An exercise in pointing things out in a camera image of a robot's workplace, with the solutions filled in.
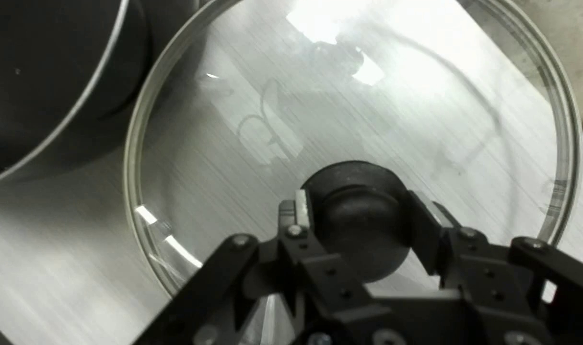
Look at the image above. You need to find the glass lid with black knob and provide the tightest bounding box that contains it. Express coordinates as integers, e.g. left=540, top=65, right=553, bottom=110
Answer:
left=123, top=0, right=583, bottom=303

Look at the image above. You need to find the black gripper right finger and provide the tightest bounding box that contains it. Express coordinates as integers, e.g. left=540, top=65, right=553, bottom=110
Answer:
left=405, top=190, right=583, bottom=345

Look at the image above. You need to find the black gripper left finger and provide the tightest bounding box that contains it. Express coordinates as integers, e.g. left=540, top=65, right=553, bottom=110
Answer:
left=133, top=188, right=396, bottom=345

